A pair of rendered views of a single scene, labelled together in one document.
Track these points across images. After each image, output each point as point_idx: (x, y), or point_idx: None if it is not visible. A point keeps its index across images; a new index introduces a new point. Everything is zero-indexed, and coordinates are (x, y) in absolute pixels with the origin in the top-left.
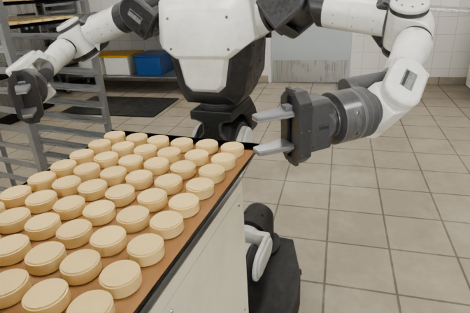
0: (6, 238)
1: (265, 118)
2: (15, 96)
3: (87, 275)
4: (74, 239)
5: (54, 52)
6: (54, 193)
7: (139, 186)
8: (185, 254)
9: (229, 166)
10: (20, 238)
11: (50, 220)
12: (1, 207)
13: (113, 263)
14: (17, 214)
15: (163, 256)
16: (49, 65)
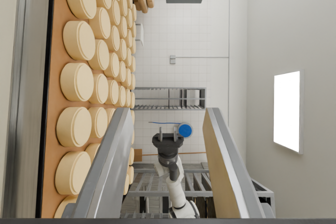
0: (126, 32)
1: (221, 119)
2: (169, 134)
3: None
4: (112, 26)
5: (180, 188)
6: (128, 82)
7: (106, 110)
8: (17, 55)
9: (62, 212)
10: (124, 31)
11: (123, 49)
12: (132, 65)
13: None
14: (129, 57)
15: None
16: (176, 174)
